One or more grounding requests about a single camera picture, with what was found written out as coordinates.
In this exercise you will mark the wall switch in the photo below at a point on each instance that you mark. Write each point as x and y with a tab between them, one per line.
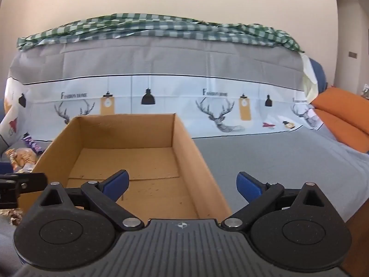
352	54

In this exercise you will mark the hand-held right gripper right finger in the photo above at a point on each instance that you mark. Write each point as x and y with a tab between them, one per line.
248	186

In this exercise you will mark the green checked cloth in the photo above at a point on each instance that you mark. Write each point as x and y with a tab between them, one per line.
173	26

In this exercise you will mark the orange cushion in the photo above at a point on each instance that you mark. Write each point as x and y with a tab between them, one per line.
340	129
343	106

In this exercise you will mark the purple snack packet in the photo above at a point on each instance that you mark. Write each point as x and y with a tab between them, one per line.
33	144

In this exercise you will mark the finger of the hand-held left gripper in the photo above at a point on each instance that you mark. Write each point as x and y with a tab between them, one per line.
26	182

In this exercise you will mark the gold candy packet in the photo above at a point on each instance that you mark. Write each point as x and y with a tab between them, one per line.
10	215

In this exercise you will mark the cardboard box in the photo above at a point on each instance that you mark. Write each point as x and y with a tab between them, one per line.
126	158

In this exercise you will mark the cream cloth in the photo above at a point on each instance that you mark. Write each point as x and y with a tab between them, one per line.
310	83

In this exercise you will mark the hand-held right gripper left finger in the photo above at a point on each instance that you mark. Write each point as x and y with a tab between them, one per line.
116	184

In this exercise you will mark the grey deer printed cloth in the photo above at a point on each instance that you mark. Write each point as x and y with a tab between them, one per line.
173	63

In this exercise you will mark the clear biscuit packet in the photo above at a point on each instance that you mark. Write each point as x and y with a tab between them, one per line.
21	158

